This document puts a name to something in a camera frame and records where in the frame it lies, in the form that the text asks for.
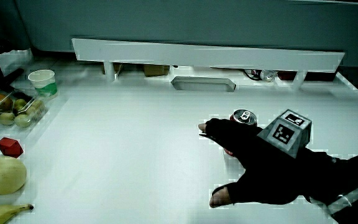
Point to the white green paper cup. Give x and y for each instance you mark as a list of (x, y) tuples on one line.
[(43, 82)]

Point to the clear plastic fruit container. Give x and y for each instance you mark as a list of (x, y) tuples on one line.
[(34, 116)]

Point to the red cola can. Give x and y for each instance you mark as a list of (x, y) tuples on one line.
[(244, 116)]

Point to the yellow banana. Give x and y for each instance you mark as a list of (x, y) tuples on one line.
[(2, 213)]

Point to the person's right forearm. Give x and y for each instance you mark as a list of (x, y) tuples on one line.
[(346, 174)]

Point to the yellow apple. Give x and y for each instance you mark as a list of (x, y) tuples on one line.
[(2, 175)]

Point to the white desk shelf riser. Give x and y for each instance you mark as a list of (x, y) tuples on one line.
[(204, 56)]

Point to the person's right hand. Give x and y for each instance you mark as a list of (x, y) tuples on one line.
[(259, 168)]

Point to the small green fruit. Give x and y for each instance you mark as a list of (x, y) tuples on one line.
[(20, 104), (36, 107), (22, 120), (6, 119)]

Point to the shiny clear object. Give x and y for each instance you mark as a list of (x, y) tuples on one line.
[(267, 75)]

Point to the brown cardboard box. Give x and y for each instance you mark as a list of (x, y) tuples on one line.
[(156, 70)]

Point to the dark red box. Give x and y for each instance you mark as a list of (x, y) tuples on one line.
[(315, 76)]

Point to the red angular block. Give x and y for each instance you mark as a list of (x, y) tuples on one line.
[(9, 147)]

